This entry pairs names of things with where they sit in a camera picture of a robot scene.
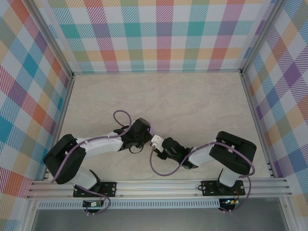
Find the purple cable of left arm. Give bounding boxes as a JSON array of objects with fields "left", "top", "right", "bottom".
[{"left": 50, "top": 110, "right": 133, "bottom": 216}]

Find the aluminium frame rail short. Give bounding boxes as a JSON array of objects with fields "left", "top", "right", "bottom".
[
  {"left": 240, "top": 72, "right": 277, "bottom": 178},
  {"left": 42, "top": 74, "right": 76, "bottom": 181}
]

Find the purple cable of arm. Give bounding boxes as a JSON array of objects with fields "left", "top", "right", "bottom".
[
  {"left": 50, "top": 110, "right": 133, "bottom": 216},
  {"left": 149, "top": 141, "right": 256, "bottom": 214}
]

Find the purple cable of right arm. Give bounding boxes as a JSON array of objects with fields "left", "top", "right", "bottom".
[{"left": 149, "top": 141, "right": 256, "bottom": 214}]

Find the grey metal plate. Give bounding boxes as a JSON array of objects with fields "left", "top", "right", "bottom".
[{"left": 31, "top": 208, "right": 289, "bottom": 231}]

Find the aluminium frame rail long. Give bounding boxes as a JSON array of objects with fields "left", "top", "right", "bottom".
[{"left": 72, "top": 69, "right": 244, "bottom": 76}]

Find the slotted grey cable duct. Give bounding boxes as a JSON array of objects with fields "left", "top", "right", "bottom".
[{"left": 38, "top": 198, "right": 221, "bottom": 209}]

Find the aluminium frame post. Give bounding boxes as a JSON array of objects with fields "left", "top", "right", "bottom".
[
  {"left": 28, "top": 0, "right": 74, "bottom": 79},
  {"left": 240, "top": 0, "right": 284, "bottom": 73}
]

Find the black base plate right arm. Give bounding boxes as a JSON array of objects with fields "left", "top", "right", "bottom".
[{"left": 201, "top": 180, "right": 245, "bottom": 197}]

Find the aluminium mounting rail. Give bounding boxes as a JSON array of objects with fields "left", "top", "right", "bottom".
[{"left": 26, "top": 177, "right": 293, "bottom": 200}]

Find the small circuit board black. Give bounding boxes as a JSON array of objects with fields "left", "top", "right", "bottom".
[{"left": 82, "top": 201, "right": 104, "bottom": 208}]

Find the black base plate left arm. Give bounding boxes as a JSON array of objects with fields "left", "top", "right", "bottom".
[{"left": 73, "top": 181, "right": 117, "bottom": 198}]

